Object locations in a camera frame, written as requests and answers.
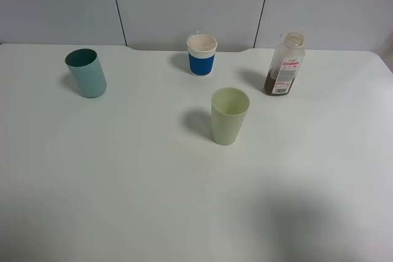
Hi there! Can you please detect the clear bottle with brown drink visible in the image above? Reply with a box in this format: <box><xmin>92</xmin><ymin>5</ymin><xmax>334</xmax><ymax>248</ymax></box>
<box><xmin>264</xmin><ymin>32</ymin><xmax>305</xmax><ymax>96</ymax></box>

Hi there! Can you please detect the light green plastic cup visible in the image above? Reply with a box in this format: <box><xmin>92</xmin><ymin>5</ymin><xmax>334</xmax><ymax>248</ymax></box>
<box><xmin>211</xmin><ymin>87</ymin><xmax>250</xmax><ymax>145</ymax></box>

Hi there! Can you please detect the blue sleeved white cup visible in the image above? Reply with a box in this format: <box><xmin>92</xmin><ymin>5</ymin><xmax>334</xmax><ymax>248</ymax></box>
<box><xmin>187</xmin><ymin>31</ymin><xmax>218</xmax><ymax>76</ymax></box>

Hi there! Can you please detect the teal plastic cup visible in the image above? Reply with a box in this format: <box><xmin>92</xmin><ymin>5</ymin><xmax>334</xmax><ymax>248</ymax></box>
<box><xmin>65</xmin><ymin>48</ymin><xmax>107</xmax><ymax>98</ymax></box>

